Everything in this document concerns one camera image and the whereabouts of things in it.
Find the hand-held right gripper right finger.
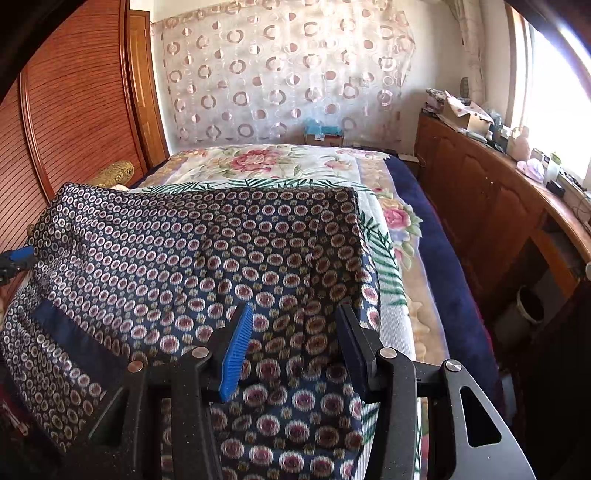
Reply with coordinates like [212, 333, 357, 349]
[336, 302, 539, 480]

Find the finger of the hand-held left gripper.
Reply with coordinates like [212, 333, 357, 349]
[0, 262, 28, 283]
[0, 246, 37, 268]

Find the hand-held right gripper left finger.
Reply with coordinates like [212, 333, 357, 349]
[88, 302, 254, 480]

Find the navy circle-print shirt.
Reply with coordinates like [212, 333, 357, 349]
[0, 182, 384, 480]

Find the palm-leaf print blanket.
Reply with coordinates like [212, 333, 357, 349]
[139, 178, 432, 480]

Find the navy bedsheet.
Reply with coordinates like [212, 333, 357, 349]
[383, 154, 504, 402]

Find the gold patterned pillow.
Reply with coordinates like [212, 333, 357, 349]
[89, 160, 136, 188]

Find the red zippered bag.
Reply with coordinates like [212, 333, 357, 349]
[0, 369, 33, 444]

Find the wooden slatted wardrobe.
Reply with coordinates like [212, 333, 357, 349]
[0, 0, 171, 241]

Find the white trash bin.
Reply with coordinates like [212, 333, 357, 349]
[501, 286, 546, 333]

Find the floral blanket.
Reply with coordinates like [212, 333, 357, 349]
[131, 144, 446, 370]

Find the low wooden cabinet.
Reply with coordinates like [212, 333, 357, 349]
[413, 108, 591, 333]

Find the box with blue cloth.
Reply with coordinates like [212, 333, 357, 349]
[303, 117, 345, 147]

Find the lilac plastic bag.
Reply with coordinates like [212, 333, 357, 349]
[517, 158, 548, 180]

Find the open cardboard box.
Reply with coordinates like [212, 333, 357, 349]
[443, 92, 495, 134]

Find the pink bottle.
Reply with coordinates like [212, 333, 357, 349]
[508, 127, 531, 160]

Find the sheer circle-print curtain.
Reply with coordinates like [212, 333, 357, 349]
[150, 0, 416, 144]

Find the bright window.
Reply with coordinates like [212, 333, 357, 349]
[508, 4, 591, 162]

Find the beige window curtain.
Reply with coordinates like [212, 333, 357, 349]
[450, 0, 485, 104]

